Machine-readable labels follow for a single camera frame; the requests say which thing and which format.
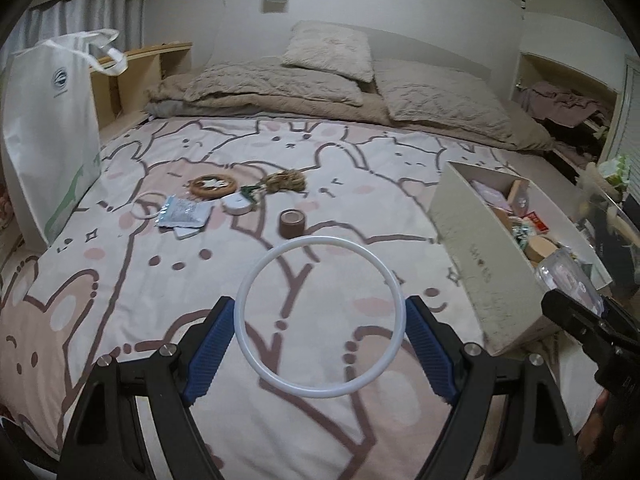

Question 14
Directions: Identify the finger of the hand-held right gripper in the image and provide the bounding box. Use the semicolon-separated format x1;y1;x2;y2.
604;297;640;347
541;286;615;357

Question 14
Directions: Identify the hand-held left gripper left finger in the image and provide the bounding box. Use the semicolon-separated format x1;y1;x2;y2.
62;296;236;480

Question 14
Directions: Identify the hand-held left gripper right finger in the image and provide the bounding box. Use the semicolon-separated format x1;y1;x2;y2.
405;296;583;480

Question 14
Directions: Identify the clear plastic container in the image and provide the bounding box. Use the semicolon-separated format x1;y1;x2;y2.
534;249;607;317

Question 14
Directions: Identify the large white ring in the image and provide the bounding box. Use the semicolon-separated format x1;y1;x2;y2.
234;237;408;400

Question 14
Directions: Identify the white cardboard box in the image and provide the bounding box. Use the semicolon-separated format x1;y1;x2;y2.
429;161;613;356

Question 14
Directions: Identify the silver foil packet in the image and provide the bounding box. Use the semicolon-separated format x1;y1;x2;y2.
155;195;211;231

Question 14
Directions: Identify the brown tape roll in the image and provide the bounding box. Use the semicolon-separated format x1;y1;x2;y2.
279;209;307;239

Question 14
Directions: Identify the beige rope knot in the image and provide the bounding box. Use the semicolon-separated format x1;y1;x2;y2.
262;170;307;195

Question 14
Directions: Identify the person's right hand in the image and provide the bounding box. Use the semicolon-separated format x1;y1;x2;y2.
580;389;640;461

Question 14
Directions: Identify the printed bunny blanket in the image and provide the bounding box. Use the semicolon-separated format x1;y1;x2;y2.
0;115;583;480

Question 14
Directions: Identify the brown rectangular block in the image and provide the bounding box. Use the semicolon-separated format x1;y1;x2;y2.
507;178;532;216

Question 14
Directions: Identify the green white patterned cloth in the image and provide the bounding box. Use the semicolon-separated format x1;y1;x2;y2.
598;153;632;192

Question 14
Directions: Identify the small white round tin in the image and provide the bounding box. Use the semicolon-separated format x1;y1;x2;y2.
222;194;254;216

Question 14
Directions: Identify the pile of clothes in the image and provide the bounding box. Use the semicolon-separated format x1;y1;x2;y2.
517;80;617;172

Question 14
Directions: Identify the white slatted panel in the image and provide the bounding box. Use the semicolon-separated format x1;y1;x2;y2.
616;57;640;162

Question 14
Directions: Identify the large quilted beige pillow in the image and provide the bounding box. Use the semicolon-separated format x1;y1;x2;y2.
373;59;522;149

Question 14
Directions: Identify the beige quilt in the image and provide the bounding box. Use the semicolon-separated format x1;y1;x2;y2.
144;57;557;154

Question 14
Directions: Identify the white tote bag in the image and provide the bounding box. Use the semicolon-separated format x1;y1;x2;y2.
2;29;129;251

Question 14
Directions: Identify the flat quilted beige pillow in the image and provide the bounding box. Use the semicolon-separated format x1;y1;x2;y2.
183;57;365;107

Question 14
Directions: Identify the wooden bedside shelf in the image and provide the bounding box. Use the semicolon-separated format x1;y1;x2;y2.
90;42;194;137

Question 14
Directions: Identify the small fluffy beige pillow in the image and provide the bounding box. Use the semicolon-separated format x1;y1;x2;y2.
280;20;376;84

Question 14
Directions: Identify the grey curtain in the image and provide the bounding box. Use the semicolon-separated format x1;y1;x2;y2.
12;0;149;62

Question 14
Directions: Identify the small white ring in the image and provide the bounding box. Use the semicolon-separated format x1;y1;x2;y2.
132;192;166;220

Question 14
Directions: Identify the wall alcove shelf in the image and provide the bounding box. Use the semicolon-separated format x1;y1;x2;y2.
512;51;624;182

